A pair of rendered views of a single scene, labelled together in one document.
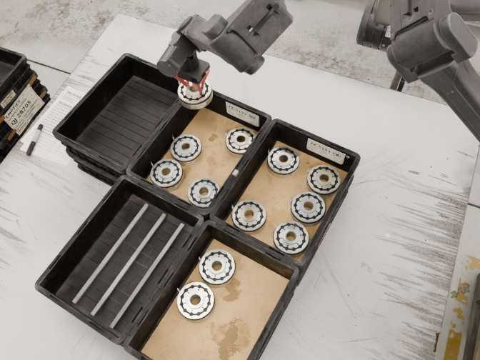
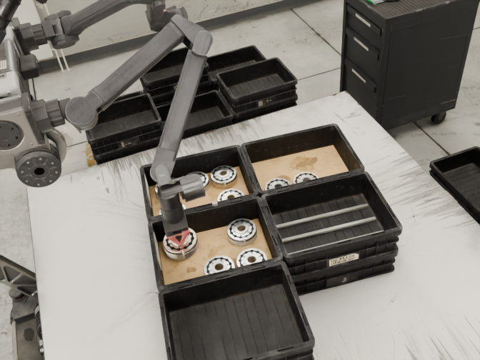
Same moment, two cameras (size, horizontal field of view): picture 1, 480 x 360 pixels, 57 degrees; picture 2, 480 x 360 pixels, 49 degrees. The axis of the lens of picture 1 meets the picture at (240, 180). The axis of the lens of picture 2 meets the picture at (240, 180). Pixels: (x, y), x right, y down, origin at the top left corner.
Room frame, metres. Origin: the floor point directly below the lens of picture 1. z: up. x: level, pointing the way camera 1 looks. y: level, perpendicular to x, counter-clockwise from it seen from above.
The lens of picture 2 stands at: (1.48, 1.00, 2.23)
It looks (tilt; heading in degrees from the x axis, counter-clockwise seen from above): 43 degrees down; 226
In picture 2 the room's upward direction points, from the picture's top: 7 degrees counter-clockwise
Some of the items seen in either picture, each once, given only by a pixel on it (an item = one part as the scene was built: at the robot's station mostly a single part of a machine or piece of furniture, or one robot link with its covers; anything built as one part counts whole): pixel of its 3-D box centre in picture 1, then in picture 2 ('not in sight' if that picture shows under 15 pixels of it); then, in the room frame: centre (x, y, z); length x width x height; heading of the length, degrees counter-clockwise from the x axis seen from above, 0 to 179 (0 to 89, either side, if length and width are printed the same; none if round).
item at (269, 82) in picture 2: not in sight; (258, 108); (-0.47, -0.76, 0.37); 0.40 x 0.30 x 0.45; 152
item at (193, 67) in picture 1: (187, 60); (172, 212); (0.89, 0.11, 1.16); 0.10 x 0.07 x 0.07; 55
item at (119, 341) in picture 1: (122, 252); (328, 213); (0.44, 0.34, 0.92); 0.40 x 0.30 x 0.02; 144
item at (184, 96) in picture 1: (194, 90); (180, 239); (0.89, 0.11, 1.04); 0.10 x 0.10 x 0.01
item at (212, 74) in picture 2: not in sight; (236, 84); (-0.66, -1.11, 0.31); 0.40 x 0.30 x 0.34; 152
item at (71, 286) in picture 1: (127, 258); (328, 223); (0.44, 0.34, 0.87); 0.40 x 0.30 x 0.11; 144
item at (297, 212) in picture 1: (308, 206); (195, 180); (0.55, -0.20, 0.86); 0.10 x 0.10 x 0.01
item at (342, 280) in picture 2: not in sight; (327, 243); (0.44, 0.34, 0.76); 0.40 x 0.30 x 0.12; 144
